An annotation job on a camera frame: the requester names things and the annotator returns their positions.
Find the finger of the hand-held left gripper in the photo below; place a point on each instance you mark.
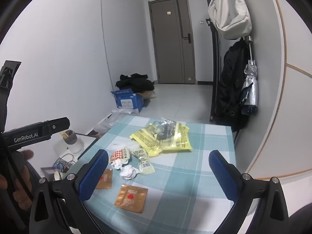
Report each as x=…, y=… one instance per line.
x=9, y=73

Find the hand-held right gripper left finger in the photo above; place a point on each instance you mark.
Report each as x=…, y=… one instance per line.
x=93, y=173

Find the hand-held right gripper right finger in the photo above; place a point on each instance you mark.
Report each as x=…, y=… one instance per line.
x=223, y=173

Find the red checked snack wrapper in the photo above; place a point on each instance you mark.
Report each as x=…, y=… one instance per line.
x=119, y=154

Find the pale green food wrapper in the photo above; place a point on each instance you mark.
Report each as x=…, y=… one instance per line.
x=143, y=162

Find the white shoulder bag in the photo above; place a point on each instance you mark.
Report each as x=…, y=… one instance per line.
x=229, y=9

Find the person's left hand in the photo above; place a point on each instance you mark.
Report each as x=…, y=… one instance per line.
x=25, y=154

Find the orange foil sachet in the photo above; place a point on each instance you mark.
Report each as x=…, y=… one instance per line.
x=131, y=197
x=106, y=179

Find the white crumpled tissue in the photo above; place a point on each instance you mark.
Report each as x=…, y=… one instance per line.
x=129, y=172
x=119, y=164

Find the teal plaid blanket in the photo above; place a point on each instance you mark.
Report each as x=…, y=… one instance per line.
x=185, y=175

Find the grey box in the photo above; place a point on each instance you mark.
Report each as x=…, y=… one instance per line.
x=47, y=171

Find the clear yellow-edged packet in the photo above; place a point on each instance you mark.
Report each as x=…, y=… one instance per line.
x=179, y=141

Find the grey plastic mailer bag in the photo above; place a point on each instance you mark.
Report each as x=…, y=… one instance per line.
x=112, y=120

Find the blue cardboard box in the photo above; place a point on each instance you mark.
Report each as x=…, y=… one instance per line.
x=129, y=101

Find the silver folding umbrella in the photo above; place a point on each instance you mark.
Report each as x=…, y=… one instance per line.
x=249, y=90

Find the black hanging jacket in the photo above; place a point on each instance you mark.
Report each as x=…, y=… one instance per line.
x=231, y=82

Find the brown cardboard box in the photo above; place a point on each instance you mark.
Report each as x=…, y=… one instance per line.
x=148, y=94

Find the pile of black clothes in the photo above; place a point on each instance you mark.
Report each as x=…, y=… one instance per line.
x=135, y=81

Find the grey brown door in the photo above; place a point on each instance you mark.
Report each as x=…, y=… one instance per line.
x=171, y=41

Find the dark sliding door frame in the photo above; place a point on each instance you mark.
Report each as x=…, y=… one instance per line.
x=214, y=53

